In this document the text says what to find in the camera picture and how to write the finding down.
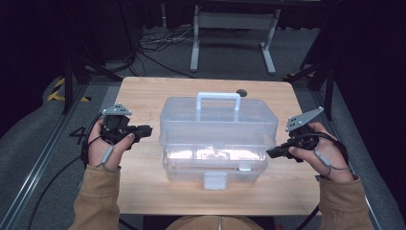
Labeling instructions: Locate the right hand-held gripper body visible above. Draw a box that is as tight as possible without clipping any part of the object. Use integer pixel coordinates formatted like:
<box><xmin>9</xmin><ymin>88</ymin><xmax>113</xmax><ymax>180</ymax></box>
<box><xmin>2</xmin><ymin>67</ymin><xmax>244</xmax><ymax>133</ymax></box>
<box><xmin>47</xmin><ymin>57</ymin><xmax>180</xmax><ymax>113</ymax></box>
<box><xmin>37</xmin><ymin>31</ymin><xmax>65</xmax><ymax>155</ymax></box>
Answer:
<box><xmin>284</xmin><ymin>105</ymin><xmax>326</xmax><ymax>151</ymax></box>

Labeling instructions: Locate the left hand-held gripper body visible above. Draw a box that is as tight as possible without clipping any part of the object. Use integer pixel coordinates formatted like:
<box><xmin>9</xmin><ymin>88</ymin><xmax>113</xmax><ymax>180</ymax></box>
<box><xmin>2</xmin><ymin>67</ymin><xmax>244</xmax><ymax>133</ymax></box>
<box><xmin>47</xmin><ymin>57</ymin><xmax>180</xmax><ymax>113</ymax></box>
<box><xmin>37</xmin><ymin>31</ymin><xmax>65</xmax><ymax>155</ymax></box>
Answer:
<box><xmin>100</xmin><ymin>102</ymin><xmax>133</xmax><ymax>146</ymax></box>

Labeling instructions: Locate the clear plastic storage box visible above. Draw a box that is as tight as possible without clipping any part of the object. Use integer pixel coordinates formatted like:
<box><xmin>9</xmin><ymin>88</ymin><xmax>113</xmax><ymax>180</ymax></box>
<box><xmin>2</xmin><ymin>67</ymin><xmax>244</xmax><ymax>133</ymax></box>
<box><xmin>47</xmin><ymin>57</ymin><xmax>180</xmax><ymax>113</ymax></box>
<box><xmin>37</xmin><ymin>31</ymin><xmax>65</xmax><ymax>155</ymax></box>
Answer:
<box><xmin>158</xmin><ymin>91</ymin><xmax>280</xmax><ymax>192</ymax></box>

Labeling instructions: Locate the person's left hand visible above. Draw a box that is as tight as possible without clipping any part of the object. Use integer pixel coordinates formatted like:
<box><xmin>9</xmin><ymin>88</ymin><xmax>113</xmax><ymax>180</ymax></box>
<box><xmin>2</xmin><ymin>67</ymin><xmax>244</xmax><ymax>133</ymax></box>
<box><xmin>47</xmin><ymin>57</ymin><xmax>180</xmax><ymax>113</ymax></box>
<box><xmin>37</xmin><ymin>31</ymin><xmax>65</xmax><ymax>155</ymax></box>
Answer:
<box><xmin>86</xmin><ymin>118</ymin><xmax>136</xmax><ymax>171</ymax></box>

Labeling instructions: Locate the person's right hand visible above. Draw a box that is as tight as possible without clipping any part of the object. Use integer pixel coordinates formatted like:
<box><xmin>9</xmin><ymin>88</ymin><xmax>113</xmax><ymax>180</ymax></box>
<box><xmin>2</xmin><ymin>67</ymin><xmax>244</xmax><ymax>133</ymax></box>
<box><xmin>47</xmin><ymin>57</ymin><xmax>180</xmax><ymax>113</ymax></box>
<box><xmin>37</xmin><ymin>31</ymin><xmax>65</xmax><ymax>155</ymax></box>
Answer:
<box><xmin>287</xmin><ymin>121</ymin><xmax>356</xmax><ymax>183</ymax></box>

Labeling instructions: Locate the black metal stand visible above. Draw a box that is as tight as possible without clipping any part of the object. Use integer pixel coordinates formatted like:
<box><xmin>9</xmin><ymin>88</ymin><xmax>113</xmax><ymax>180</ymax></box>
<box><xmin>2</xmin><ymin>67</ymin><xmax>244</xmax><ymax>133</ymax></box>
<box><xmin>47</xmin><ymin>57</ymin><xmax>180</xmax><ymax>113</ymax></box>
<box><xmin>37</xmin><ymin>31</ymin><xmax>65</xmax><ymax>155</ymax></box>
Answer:
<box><xmin>61</xmin><ymin>52</ymin><xmax>124</xmax><ymax>116</ymax></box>
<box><xmin>282</xmin><ymin>58</ymin><xmax>337</xmax><ymax>122</ymax></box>

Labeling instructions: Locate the yellow black hazard tape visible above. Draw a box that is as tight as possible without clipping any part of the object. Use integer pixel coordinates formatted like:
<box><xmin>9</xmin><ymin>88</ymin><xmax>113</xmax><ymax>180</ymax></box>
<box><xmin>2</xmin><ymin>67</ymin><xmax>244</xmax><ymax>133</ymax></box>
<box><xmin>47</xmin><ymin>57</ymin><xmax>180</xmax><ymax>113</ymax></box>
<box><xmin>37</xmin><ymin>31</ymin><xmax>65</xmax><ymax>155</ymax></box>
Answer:
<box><xmin>46</xmin><ymin>77</ymin><xmax>92</xmax><ymax>104</ymax></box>

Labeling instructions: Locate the person's torso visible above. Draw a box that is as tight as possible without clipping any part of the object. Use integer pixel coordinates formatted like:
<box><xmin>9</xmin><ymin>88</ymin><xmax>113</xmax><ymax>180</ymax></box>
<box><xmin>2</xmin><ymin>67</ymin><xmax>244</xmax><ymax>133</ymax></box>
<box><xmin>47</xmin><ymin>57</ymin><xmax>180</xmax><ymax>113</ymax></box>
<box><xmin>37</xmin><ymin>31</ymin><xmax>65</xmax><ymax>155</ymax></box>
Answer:
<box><xmin>165</xmin><ymin>214</ymin><xmax>266</xmax><ymax>230</ymax></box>

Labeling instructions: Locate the thin grey left-hand cable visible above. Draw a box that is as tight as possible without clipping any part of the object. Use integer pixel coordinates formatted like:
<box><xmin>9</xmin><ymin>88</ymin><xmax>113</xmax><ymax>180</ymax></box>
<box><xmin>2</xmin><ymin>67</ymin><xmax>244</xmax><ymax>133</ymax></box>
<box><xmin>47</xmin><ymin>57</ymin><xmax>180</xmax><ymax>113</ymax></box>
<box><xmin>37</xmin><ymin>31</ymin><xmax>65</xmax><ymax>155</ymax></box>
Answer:
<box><xmin>95</xmin><ymin>145</ymin><xmax>122</xmax><ymax>172</ymax></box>

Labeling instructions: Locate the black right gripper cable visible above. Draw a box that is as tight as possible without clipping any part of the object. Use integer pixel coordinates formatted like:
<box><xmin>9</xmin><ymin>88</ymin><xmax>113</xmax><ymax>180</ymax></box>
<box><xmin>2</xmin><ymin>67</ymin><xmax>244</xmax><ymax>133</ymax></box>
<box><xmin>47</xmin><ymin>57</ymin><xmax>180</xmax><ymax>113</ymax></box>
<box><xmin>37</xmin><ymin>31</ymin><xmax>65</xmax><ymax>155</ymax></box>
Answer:
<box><xmin>295</xmin><ymin>131</ymin><xmax>350</xmax><ymax>167</ymax></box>

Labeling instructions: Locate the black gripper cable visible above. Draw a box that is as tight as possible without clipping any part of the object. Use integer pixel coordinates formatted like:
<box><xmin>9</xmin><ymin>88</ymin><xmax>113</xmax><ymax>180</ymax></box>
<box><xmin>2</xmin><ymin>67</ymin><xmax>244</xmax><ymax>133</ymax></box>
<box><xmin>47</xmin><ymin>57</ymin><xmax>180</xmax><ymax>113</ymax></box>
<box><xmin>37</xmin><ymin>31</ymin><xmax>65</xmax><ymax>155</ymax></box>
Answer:
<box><xmin>26</xmin><ymin>111</ymin><xmax>108</xmax><ymax>230</ymax></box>
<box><xmin>295</xmin><ymin>131</ymin><xmax>350</xmax><ymax>167</ymax></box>

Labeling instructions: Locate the thin grey right-hand cable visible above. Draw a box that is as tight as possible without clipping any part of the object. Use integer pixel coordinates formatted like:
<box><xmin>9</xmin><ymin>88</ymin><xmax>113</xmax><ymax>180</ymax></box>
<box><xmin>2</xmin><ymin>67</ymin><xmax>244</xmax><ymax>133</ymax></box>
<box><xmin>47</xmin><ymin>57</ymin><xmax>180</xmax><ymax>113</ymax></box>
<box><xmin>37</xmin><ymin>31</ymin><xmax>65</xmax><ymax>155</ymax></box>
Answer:
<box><xmin>313</xmin><ymin>149</ymin><xmax>352</xmax><ymax>180</ymax></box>

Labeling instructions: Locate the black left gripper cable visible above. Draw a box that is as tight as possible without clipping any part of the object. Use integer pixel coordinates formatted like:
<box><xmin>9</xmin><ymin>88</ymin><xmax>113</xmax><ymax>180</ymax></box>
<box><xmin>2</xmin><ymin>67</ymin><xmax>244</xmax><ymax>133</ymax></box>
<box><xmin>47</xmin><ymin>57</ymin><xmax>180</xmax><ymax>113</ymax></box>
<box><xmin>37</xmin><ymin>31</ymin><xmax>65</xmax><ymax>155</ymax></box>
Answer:
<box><xmin>26</xmin><ymin>111</ymin><xmax>108</xmax><ymax>230</ymax></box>

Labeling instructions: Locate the aluminium floor rail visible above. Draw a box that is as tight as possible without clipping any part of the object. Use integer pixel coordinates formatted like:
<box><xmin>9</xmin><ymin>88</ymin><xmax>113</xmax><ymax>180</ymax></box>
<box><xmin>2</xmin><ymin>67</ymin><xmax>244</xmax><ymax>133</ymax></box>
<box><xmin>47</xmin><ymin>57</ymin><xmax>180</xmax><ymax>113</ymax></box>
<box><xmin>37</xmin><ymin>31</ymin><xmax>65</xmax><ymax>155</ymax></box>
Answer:
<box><xmin>310</xmin><ymin>90</ymin><xmax>384</xmax><ymax>230</ymax></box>
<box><xmin>0</xmin><ymin>83</ymin><xmax>89</xmax><ymax>230</ymax></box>

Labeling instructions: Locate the tangle of floor cables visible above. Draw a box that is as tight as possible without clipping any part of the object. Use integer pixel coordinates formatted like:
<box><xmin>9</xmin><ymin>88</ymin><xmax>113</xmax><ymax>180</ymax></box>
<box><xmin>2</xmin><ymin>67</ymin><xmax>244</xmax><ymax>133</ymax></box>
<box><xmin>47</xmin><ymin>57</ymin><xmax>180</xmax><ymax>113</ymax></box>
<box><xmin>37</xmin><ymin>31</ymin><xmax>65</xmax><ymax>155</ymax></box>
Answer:
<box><xmin>136</xmin><ymin>24</ymin><xmax>196</xmax><ymax>80</ymax></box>

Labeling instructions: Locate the grey metal table frame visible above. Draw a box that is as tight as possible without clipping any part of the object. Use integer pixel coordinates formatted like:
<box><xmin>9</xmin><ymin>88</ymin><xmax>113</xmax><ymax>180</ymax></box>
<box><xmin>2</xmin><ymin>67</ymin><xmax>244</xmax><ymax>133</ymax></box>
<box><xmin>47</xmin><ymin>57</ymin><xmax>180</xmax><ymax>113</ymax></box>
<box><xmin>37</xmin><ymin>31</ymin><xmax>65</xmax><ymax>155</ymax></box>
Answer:
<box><xmin>190</xmin><ymin>4</ymin><xmax>282</xmax><ymax>77</ymax></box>

